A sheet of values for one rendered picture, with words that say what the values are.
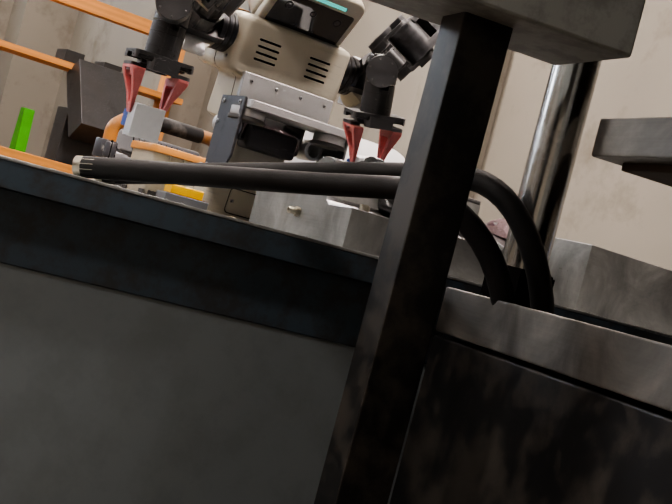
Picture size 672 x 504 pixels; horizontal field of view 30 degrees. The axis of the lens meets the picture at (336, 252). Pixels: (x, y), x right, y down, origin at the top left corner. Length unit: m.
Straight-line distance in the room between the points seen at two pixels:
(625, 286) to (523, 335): 0.71
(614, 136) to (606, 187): 4.18
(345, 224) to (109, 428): 0.46
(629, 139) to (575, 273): 0.55
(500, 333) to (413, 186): 0.24
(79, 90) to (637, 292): 6.35
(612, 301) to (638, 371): 0.88
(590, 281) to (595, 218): 3.70
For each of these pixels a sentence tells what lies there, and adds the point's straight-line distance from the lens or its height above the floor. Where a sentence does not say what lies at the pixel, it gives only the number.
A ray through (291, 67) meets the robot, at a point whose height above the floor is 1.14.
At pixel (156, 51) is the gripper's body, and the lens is 2.05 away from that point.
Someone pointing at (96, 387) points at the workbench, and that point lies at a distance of 1.64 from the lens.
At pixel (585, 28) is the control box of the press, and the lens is 1.36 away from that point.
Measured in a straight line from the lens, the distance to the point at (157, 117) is 2.04.
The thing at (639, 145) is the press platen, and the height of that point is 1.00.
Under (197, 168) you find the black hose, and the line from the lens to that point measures 1.65.
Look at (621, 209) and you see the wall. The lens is 5.67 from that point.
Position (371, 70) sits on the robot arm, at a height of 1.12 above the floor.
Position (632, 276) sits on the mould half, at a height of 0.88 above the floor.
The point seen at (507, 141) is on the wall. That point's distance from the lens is 6.35.
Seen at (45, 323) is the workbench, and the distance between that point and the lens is 1.61.
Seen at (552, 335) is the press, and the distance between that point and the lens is 1.39.
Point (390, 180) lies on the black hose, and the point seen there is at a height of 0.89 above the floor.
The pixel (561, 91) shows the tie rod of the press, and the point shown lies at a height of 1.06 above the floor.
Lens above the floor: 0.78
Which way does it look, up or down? level
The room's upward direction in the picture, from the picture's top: 15 degrees clockwise
